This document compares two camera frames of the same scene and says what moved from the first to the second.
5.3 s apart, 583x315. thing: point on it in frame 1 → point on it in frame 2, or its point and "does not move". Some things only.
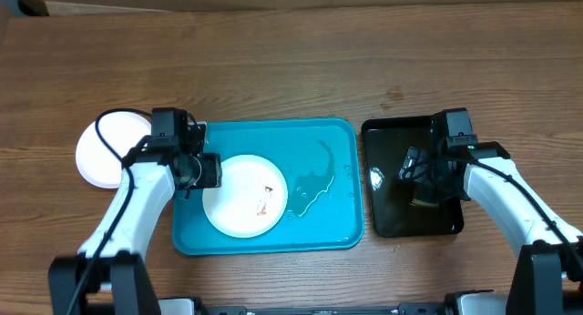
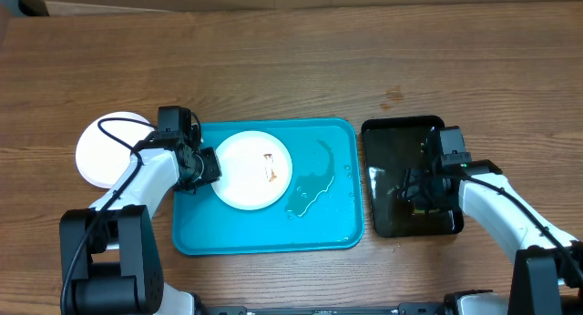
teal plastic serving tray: [320, 161] does not move
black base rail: [404, 309] does not move
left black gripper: [213, 172] does not move
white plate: [251, 199] → [256, 170]
